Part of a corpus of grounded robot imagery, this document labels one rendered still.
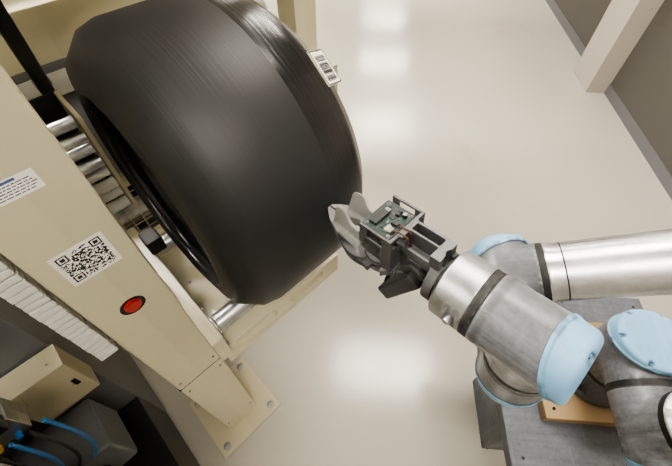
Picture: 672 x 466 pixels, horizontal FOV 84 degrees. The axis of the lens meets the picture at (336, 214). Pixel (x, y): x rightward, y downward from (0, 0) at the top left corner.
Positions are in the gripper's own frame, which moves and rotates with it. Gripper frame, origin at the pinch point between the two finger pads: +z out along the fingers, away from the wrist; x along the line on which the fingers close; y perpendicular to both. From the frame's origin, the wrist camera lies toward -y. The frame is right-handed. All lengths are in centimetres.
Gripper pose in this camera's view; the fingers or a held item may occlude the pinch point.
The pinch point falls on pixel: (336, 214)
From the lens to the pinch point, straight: 58.9
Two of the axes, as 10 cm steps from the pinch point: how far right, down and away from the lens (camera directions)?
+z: -7.0, -4.8, 5.3
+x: -7.1, 5.5, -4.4
